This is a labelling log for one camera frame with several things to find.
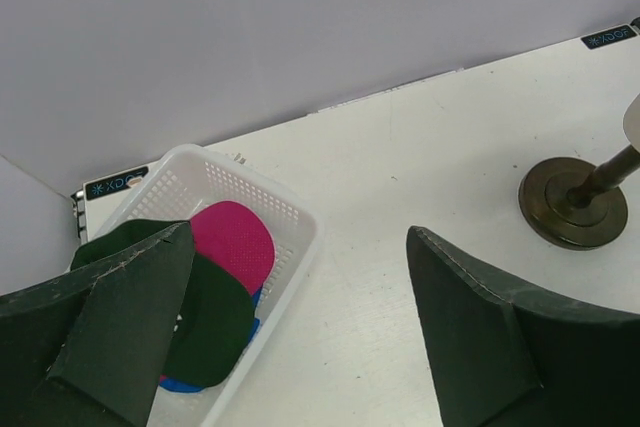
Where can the dark green NY cap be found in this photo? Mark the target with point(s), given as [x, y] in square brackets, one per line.
[158, 307]

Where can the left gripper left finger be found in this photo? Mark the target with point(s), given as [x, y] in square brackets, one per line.
[42, 382]

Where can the white plastic basket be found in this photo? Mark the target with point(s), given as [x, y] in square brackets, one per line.
[186, 180]

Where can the cream mannequin head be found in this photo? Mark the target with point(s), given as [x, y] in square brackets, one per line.
[631, 123]

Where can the blue cap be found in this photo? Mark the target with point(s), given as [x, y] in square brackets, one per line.
[223, 367]

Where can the brown mannequin stand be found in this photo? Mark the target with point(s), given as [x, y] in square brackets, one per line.
[576, 205]

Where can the aluminium rail frame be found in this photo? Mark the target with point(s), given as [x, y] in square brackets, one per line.
[79, 212]

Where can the blue logo sticker right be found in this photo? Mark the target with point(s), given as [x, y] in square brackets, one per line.
[609, 36]

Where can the pink cap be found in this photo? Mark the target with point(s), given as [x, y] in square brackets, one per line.
[235, 238]

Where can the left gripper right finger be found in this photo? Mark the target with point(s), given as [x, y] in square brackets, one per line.
[505, 352]

